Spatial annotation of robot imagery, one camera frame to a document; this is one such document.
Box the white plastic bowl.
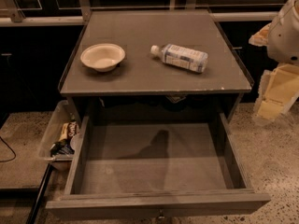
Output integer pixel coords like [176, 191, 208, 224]
[80, 44, 125, 72]

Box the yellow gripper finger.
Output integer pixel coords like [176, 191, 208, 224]
[249, 24, 270, 47]
[253, 63, 299, 121]

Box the blue plastic water bottle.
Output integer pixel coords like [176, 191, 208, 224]
[150, 44, 208, 74]

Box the snack bag in bin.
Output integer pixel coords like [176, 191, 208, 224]
[59, 121, 79, 141]

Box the open grey top drawer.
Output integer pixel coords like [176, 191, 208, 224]
[46, 113, 270, 220]

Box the grey cabinet with top surface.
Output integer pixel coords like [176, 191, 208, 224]
[57, 9, 255, 126]

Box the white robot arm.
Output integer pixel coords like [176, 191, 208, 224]
[249, 0, 299, 126]

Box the metal railing frame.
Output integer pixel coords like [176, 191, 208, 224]
[1, 0, 288, 27]

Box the dark snack packet in bin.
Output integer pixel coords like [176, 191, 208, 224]
[50, 139, 75, 156]

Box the black cable on floor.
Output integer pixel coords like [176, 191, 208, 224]
[0, 136, 17, 163]

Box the clear plastic storage bin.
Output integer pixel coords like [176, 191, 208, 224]
[38, 100, 75, 171]

